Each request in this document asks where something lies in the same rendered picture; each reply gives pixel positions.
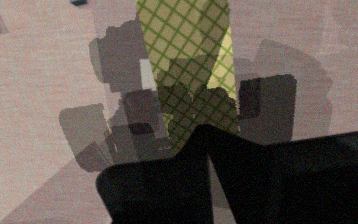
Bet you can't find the yellow-green checkered strip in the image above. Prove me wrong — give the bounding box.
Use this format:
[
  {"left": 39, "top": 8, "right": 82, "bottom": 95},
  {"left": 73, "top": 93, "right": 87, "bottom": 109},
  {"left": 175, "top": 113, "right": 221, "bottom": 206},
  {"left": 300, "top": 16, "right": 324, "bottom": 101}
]
[{"left": 134, "top": 0, "right": 239, "bottom": 158}]

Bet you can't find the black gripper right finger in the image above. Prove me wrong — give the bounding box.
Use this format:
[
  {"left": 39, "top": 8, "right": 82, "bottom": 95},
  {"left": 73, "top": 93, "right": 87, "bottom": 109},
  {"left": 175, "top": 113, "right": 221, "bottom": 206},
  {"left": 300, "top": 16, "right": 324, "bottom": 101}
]
[{"left": 203, "top": 124, "right": 358, "bottom": 224}]

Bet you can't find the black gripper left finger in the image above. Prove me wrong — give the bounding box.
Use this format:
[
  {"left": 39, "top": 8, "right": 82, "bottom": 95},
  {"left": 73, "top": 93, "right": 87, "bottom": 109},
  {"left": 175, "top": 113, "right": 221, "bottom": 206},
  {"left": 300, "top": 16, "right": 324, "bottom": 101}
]
[{"left": 95, "top": 124, "right": 214, "bottom": 224}]

